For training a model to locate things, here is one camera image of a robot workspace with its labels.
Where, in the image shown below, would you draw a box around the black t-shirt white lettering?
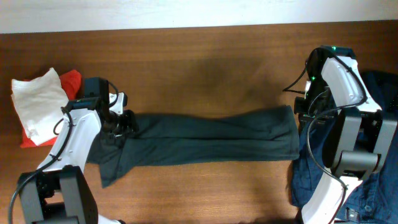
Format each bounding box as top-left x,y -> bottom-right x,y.
87,105 -> 299,188

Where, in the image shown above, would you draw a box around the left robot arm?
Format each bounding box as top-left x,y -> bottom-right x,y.
7,77 -> 139,224

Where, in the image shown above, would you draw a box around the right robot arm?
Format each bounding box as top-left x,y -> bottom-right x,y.
291,46 -> 397,223

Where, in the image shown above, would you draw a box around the folded red shirt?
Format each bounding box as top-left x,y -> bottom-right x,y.
20,70 -> 82,148

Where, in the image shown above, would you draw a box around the folded white shirt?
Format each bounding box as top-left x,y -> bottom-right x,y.
11,68 -> 68,146

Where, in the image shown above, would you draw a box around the navy blue shorts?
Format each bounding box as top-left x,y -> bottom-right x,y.
291,71 -> 397,223

